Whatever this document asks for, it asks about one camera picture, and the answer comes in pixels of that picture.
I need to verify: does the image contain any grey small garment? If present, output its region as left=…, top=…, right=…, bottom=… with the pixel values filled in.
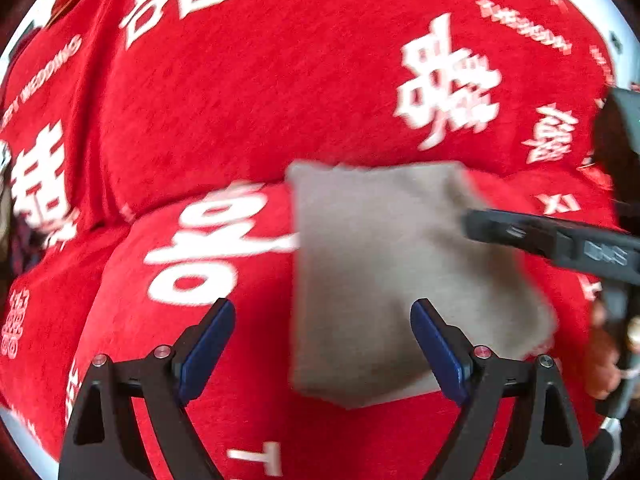
left=285, top=160, right=560, bottom=409

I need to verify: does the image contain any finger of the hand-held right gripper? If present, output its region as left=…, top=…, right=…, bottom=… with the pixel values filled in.
left=462, top=208, right=561, bottom=261

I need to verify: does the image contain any person's right hand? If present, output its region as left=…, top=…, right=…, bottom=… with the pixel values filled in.
left=586, top=302, right=632, bottom=402

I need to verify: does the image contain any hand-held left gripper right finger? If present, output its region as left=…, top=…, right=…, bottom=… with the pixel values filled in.
left=410, top=297, right=589, bottom=480

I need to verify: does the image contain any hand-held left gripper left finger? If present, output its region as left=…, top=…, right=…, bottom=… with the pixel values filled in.
left=57, top=297, right=236, bottom=480

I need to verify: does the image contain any red printed blanket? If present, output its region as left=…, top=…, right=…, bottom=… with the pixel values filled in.
left=0, top=0, right=626, bottom=480

